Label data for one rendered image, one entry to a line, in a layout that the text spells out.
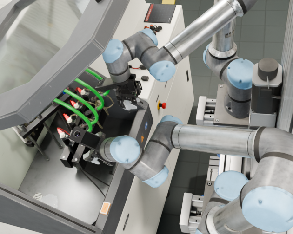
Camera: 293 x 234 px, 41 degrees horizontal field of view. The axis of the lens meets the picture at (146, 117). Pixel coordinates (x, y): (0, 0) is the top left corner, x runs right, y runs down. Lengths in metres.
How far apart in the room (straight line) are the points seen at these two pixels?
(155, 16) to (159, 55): 1.07
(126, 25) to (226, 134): 1.28
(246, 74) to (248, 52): 1.84
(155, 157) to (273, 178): 0.38
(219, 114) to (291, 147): 0.83
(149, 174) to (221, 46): 0.69
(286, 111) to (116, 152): 0.50
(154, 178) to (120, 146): 0.15
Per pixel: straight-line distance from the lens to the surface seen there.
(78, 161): 1.82
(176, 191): 2.74
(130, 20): 2.26
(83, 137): 1.26
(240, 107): 1.71
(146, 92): 1.95
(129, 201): 1.93
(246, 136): 1.04
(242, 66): 1.62
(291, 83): 1.09
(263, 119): 1.37
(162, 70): 1.25
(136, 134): 1.85
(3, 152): 1.91
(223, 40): 1.60
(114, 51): 1.31
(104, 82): 1.51
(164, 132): 1.18
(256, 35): 3.58
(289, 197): 0.91
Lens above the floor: 2.47
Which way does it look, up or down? 53 degrees down
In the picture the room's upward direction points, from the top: 17 degrees counter-clockwise
